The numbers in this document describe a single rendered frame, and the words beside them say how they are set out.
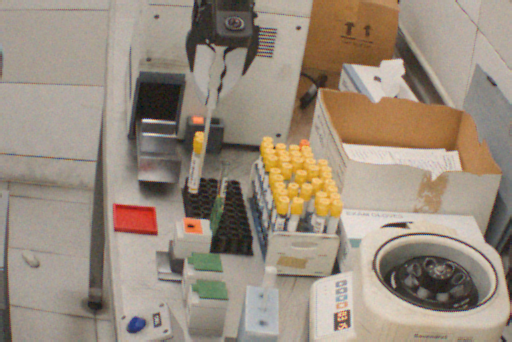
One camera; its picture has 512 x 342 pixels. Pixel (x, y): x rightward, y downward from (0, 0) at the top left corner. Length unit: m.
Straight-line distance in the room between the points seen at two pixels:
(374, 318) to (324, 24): 1.00
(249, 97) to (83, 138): 1.55
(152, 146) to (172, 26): 0.20
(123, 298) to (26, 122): 1.91
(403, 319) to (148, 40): 0.71
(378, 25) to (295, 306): 0.87
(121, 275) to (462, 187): 0.55
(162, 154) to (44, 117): 1.60
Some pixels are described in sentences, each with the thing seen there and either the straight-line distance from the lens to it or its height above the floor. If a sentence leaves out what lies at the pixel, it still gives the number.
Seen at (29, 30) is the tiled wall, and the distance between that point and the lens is 3.23.
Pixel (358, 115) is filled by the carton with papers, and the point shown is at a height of 0.98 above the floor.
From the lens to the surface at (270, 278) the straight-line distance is 1.32.
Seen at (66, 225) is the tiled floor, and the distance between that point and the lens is 3.26.
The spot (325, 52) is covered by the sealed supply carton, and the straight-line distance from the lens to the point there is 2.28.
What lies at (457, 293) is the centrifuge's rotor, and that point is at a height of 0.98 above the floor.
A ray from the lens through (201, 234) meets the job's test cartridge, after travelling 1.52.
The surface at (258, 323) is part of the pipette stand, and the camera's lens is 1.33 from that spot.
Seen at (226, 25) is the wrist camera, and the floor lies 1.28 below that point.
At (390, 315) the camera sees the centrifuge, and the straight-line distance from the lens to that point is 1.37.
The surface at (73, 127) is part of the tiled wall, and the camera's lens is 3.37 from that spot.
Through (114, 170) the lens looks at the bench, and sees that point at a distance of 1.80.
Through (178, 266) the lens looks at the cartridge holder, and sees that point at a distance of 1.54.
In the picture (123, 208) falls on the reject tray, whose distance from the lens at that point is 1.69.
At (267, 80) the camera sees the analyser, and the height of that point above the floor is 1.00.
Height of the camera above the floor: 1.76
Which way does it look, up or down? 28 degrees down
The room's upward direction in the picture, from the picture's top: 11 degrees clockwise
